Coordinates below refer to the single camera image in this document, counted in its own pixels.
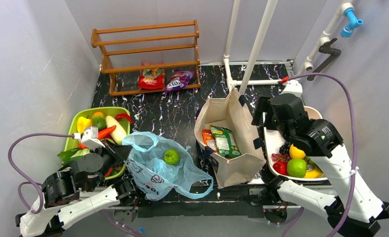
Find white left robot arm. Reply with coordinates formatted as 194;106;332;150
16;143;136;237

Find purple Fox's candy bag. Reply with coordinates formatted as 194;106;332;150
164;70;195;93

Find red chili pepper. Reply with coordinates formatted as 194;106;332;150
115;113;133;124

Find white fruit tray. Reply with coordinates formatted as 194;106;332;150
263;105;329;182

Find purple grapes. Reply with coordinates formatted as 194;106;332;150
272;141;292;163

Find green custard apple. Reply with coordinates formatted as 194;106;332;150
163;149;180;165

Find orange snack bag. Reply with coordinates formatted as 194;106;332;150
202;129;217;152

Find light blue plastic bag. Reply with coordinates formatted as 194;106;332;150
122;131;214;201

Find green Fox's candy bag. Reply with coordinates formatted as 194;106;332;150
209;125;241;159

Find red snack bag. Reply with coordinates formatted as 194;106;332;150
138;68;165;90

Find yellow bell pepper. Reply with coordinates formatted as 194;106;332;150
76;117;92;134

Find white radish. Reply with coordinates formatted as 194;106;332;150
106;116;128;145

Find yellow banana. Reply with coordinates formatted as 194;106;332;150
304;166;323;179

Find orange carrot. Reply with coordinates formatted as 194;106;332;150
78;125;117;150

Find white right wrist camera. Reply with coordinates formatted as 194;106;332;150
280;77;303;98

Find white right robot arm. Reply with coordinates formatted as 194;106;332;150
252;93;389;237

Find wooden shelf rack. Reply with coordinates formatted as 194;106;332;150
90;20;201;96

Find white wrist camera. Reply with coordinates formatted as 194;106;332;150
73;126;106;150
280;77;303;98

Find green orange mango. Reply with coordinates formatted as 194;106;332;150
91;112;107;131

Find green vegetable basket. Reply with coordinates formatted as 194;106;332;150
64;107;132;180

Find green lettuce leaf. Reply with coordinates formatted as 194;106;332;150
57;148;90;165

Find beige canvas tote bag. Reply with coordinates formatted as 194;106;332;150
194;88;266;188

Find white pvc pipe frame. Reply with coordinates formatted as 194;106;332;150
223;0;357;94

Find blue pipe valve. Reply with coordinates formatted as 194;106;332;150
340;8;364;38

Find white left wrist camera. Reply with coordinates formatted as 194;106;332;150
73;126;106;150

